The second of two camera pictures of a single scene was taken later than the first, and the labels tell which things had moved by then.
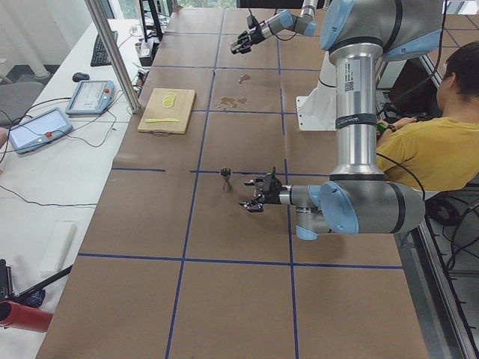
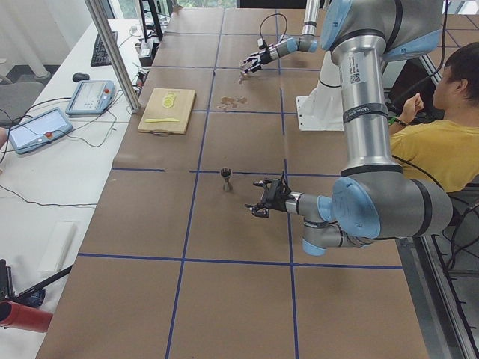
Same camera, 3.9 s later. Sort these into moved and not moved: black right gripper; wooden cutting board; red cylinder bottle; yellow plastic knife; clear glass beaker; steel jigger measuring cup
Moved: black right gripper; clear glass beaker
Not moved: yellow plastic knife; wooden cutting board; red cylinder bottle; steel jigger measuring cup
